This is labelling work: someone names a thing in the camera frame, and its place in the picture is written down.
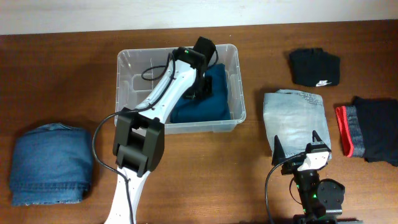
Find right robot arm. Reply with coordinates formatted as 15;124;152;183
265;131;363;223

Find blue denim jeans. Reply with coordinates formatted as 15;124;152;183
9;123;94;206

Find dark teal shirt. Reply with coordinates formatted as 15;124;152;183
170;63;231;123

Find black Nike folded garment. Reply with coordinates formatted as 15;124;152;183
289;48;341;87

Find light grey folded jeans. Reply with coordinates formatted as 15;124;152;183
262;90;331;157

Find clear plastic storage container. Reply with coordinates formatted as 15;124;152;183
115;44;246;134

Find black shorts red grey waistband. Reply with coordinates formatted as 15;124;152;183
335;96;397;167

